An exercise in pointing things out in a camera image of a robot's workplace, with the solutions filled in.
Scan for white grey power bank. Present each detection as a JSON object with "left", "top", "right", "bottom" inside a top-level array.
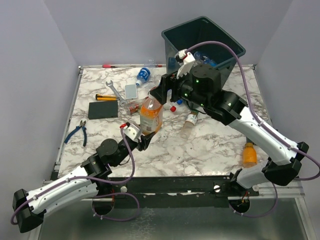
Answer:
[{"left": 124, "top": 84, "right": 138, "bottom": 100}]

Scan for blue label crushed bottle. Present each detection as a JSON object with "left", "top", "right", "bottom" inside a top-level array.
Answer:
[{"left": 203, "top": 58, "right": 217, "bottom": 67}]

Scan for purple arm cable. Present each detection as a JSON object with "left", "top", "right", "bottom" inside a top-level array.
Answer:
[
  {"left": 10, "top": 123, "right": 141, "bottom": 226},
  {"left": 186, "top": 41, "right": 320, "bottom": 218}
]

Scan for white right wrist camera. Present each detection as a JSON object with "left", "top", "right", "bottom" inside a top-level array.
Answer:
[{"left": 175, "top": 49, "right": 196, "bottom": 79}]

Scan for orange juice bottle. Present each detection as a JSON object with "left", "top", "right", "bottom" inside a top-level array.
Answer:
[{"left": 242, "top": 142, "right": 258, "bottom": 168}]

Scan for green cap tea bottle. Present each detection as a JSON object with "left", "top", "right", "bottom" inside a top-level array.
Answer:
[{"left": 179, "top": 111, "right": 198, "bottom": 139}]

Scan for dark green plastic bin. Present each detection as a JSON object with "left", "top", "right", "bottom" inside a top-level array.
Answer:
[{"left": 161, "top": 16, "right": 246, "bottom": 85}]

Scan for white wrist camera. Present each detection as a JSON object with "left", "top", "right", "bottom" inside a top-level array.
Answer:
[
  {"left": 175, "top": 49, "right": 196, "bottom": 79},
  {"left": 123, "top": 123, "right": 143, "bottom": 142}
]

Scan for black flat box left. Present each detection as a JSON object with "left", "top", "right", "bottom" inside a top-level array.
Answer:
[{"left": 88, "top": 100, "right": 118, "bottom": 120}]

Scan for red label water bottle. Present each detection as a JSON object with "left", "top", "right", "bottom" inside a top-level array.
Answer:
[{"left": 163, "top": 103, "right": 177, "bottom": 113}]

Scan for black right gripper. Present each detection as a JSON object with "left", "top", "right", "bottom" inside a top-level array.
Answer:
[{"left": 149, "top": 65, "right": 209, "bottom": 110}]

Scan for large orange label bottle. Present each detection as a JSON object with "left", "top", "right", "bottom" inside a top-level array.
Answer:
[{"left": 140, "top": 97, "right": 164, "bottom": 135}]

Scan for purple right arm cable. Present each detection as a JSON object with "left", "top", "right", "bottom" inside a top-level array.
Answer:
[{"left": 186, "top": 41, "right": 320, "bottom": 218}]

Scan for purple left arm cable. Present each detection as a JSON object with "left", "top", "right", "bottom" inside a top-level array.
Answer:
[{"left": 10, "top": 123, "right": 141, "bottom": 226}]

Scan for red screwdriver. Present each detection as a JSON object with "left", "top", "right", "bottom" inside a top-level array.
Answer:
[{"left": 102, "top": 64, "right": 118, "bottom": 69}]

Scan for blue label bottle far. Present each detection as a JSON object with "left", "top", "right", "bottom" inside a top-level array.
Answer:
[{"left": 135, "top": 67, "right": 151, "bottom": 87}]

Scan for silver wrench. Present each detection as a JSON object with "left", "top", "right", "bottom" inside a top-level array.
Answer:
[{"left": 105, "top": 80, "right": 128, "bottom": 107}]

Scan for yellow utility knife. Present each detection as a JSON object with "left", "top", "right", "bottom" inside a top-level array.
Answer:
[{"left": 95, "top": 94, "right": 118, "bottom": 101}]

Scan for blue handled pliers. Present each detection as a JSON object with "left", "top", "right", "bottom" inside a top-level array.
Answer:
[{"left": 64, "top": 120, "right": 87, "bottom": 147}]

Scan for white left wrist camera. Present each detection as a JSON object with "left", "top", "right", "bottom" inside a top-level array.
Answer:
[{"left": 123, "top": 123, "right": 143, "bottom": 142}]

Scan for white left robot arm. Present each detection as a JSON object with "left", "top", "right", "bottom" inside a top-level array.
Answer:
[{"left": 10, "top": 132, "right": 155, "bottom": 233}]

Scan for red cap bottle small label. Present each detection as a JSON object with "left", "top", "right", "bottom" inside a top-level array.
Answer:
[{"left": 125, "top": 99, "right": 145, "bottom": 115}]

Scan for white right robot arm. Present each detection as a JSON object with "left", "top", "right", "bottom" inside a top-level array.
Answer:
[{"left": 149, "top": 64, "right": 309, "bottom": 196}]

